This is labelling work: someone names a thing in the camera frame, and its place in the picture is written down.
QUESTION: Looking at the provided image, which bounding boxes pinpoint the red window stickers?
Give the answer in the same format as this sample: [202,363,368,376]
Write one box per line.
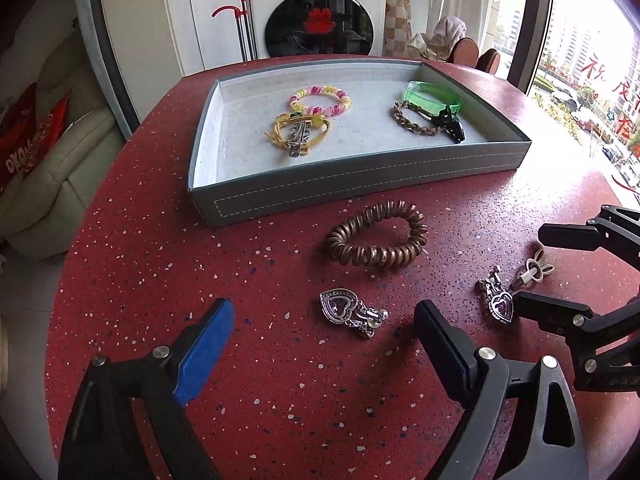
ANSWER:
[580,50,640,161]

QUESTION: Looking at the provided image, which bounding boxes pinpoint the brown round chair back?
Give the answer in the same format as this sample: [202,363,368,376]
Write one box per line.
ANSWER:
[475,49,501,73]
[446,37,479,66]

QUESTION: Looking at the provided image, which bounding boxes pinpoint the brown spiral hair tie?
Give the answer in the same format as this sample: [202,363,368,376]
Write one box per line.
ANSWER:
[324,200,429,268]

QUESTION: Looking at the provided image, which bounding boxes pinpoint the beige bag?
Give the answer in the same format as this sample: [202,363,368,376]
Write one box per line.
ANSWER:
[407,32,442,62]

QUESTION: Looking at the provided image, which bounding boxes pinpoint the pink yellow beaded bracelet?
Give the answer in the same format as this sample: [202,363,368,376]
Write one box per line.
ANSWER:
[287,85,352,117]

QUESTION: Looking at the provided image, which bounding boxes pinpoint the silver heart earring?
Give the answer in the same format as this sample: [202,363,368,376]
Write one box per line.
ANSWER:
[477,265,517,322]
[319,287,390,340]

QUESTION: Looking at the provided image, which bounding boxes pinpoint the grey jewelry tray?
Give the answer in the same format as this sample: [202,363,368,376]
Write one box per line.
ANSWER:
[187,58,532,229]

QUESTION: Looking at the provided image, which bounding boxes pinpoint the checkered bag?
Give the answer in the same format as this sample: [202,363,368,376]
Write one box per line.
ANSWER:
[385,0,413,56]

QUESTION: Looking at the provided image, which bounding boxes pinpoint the green bangle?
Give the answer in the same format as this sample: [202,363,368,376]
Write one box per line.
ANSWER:
[402,80,462,117]

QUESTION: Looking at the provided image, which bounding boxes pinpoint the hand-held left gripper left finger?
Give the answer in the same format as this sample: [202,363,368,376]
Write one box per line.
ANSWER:
[57,297,236,480]

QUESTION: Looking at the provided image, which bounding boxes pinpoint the yellow cord bracelet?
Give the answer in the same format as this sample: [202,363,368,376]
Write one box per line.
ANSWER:
[264,111,333,151]

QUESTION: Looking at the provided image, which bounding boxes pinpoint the red embroidered pillow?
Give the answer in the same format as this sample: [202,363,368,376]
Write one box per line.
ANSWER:
[0,82,71,196]

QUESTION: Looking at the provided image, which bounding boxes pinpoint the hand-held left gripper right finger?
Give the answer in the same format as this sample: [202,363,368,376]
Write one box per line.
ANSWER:
[414,300,590,480]

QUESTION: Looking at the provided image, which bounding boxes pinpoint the black claw hair clip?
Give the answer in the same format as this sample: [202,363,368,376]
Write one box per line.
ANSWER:
[431,110,466,145]

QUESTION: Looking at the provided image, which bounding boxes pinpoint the rabbit shaped hair clip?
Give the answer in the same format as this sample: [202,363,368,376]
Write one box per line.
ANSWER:
[510,247,555,291]

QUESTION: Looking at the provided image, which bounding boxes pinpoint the white cabinet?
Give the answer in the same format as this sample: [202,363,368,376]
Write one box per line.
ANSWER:
[97,0,251,77]

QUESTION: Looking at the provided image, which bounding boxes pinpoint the brown chain bracelet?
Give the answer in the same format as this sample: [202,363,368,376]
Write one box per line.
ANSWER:
[391,101,446,137]

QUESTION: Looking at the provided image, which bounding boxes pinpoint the silver hair clip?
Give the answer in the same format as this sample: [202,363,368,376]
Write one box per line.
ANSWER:
[286,119,313,159]

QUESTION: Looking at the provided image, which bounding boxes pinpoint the white towel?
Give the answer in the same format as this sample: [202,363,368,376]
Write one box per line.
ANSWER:
[432,16,467,48]

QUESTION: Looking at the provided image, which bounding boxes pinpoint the cream leather armchair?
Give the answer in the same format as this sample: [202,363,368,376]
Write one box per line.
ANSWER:
[0,47,126,261]

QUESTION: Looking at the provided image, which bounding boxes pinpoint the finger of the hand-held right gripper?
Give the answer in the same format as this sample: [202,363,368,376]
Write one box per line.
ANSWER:
[514,290,640,392]
[538,204,640,263]

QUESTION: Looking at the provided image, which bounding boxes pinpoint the red handled mop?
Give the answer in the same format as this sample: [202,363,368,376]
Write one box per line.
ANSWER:
[211,0,252,62]

